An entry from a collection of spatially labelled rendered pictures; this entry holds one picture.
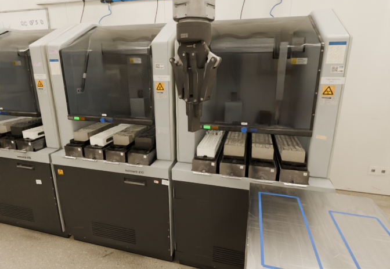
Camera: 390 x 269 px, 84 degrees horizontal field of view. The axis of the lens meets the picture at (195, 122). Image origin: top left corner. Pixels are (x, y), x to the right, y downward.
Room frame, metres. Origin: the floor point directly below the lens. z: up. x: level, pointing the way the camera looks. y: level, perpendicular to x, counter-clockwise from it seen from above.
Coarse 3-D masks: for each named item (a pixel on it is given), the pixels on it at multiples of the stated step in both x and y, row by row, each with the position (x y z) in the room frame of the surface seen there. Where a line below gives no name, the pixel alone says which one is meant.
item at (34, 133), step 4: (32, 128) 1.53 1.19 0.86; (36, 128) 1.53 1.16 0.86; (40, 128) 1.53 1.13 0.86; (24, 132) 1.45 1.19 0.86; (28, 132) 1.44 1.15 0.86; (32, 132) 1.44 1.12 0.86; (36, 132) 1.46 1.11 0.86; (40, 132) 1.58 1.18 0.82; (44, 132) 1.61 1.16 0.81; (24, 136) 1.45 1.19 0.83; (28, 136) 1.44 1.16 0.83; (32, 136) 1.44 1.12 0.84; (36, 136) 1.45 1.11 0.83; (40, 136) 1.48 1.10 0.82
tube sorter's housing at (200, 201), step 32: (320, 32) 1.13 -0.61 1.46; (320, 96) 1.05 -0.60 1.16; (320, 128) 1.04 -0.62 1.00; (320, 160) 1.04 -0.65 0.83; (192, 192) 1.11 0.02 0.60; (224, 192) 1.07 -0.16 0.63; (192, 224) 1.11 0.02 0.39; (224, 224) 1.07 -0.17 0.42; (192, 256) 1.11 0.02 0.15; (224, 256) 1.07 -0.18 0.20
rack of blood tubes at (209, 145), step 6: (204, 138) 1.31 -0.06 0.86; (210, 138) 1.30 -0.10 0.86; (216, 138) 1.31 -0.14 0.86; (204, 144) 1.20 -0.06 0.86; (210, 144) 1.21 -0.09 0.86; (216, 144) 1.20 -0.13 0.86; (198, 150) 1.14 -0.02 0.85; (204, 150) 1.13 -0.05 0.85; (210, 150) 1.13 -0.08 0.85; (216, 150) 1.21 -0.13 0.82; (210, 156) 1.13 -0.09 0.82
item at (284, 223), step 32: (256, 192) 0.77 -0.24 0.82; (288, 192) 0.77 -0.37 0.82; (320, 192) 0.77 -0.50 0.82; (256, 224) 0.59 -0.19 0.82; (288, 224) 0.59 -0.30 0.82; (320, 224) 0.59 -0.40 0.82; (352, 224) 0.59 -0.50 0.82; (384, 224) 0.59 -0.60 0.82; (256, 256) 0.47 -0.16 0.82; (288, 256) 0.47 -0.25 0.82; (320, 256) 0.47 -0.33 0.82; (352, 256) 0.47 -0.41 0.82; (384, 256) 0.47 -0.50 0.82
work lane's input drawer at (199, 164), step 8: (224, 136) 1.50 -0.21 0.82; (216, 152) 1.19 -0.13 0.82; (192, 160) 1.11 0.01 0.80; (200, 160) 1.10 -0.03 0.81; (208, 160) 1.10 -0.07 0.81; (216, 160) 1.10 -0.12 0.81; (192, 168) 1.11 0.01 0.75; (200, 168) 1.10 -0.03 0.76; (208, 168) 1.09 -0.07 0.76; (216, 168) 1.10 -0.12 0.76
